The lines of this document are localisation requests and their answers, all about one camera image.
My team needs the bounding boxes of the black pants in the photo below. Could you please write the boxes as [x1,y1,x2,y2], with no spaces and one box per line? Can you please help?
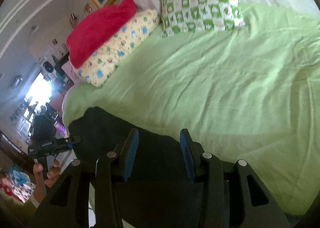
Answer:
[68,107,203,227]

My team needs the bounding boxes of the left hand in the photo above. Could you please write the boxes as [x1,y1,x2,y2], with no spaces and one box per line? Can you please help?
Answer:
[33,159,61,204]

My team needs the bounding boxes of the yellow cartoon print quilt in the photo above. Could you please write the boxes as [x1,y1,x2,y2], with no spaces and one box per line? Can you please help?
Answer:
[73,9,159,87]

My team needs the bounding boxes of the light green bed sheet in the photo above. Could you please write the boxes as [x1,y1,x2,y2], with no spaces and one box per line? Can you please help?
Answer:
[63,4,319,216]

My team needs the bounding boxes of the red fluffy blanket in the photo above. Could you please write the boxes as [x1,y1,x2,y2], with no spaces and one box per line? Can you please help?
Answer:
[66,0,136,68]

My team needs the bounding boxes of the green white patterned pillow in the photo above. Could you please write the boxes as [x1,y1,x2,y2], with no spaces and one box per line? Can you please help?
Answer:
[160,0,246,37]

